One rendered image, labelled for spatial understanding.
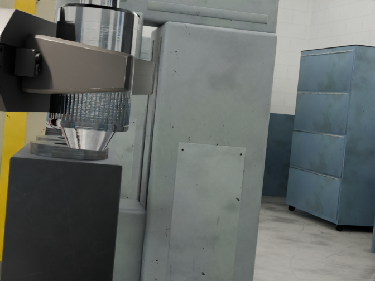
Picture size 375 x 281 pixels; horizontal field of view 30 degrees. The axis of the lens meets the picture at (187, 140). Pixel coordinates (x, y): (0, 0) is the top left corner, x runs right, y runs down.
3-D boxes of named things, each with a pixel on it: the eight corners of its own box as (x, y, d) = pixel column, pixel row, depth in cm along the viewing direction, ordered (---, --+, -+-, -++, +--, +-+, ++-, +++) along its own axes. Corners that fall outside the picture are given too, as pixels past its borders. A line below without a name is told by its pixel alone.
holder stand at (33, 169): (-6, 329, 75) (9, 143, 74) (15, 276, 97) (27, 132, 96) (107, 334, 77) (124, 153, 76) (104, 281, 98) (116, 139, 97)
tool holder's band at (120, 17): (152, 30, 40) (154, 13, 40) (78, 19, 38) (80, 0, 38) (113, 33, 44) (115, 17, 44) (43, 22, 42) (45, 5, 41)
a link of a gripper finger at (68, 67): (130, 102, 38) (24, 91, 39) (136, 44, 38) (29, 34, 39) (123, 102, 37) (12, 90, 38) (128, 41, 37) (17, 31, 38)
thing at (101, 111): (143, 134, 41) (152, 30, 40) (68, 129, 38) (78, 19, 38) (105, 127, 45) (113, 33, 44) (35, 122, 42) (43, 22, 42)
